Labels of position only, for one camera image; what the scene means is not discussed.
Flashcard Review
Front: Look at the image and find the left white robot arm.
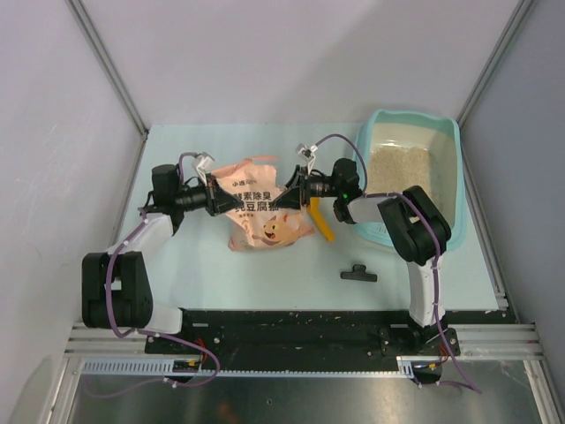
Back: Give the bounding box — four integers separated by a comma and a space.
81, 164, 244, 353

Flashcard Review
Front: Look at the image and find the clean litter in box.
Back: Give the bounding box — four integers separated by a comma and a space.
365, 146, 441, 208

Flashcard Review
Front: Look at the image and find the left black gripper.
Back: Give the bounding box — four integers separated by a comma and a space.
174, 173, 243, 216

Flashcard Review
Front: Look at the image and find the teal plastic litter box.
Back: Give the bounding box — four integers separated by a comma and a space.
355, 110, 466, 250

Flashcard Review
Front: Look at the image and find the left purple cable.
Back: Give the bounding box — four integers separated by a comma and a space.
83, 151, 222, 398

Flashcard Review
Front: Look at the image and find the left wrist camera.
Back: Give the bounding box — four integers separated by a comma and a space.
192, 152, 215, 183

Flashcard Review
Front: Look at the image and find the black bag clip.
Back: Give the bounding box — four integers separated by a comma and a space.
340, 264, 378, 283

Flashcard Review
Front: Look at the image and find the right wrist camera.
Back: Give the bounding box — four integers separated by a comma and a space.
296, 144, 318, 173

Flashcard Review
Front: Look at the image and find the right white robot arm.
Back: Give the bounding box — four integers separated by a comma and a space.
273, 158, 451, 354

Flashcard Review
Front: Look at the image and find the pink cat litter bag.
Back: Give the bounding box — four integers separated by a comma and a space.
213, 155, 314, 252

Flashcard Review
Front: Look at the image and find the grey slotted cable duct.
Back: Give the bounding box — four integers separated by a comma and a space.
81, 358, 414, 378

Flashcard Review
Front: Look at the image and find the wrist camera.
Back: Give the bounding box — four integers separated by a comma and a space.
296, 144, 318, 173
192, 152, 215, 183

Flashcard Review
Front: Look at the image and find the yellow plastic litter scoop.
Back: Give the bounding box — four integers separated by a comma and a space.
307, 197, 335, 243

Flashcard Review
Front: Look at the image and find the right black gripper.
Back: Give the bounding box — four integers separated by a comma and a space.
271, 165, 342, 210

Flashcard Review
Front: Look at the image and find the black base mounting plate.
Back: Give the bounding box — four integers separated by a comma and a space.
173, 309, 461, 356

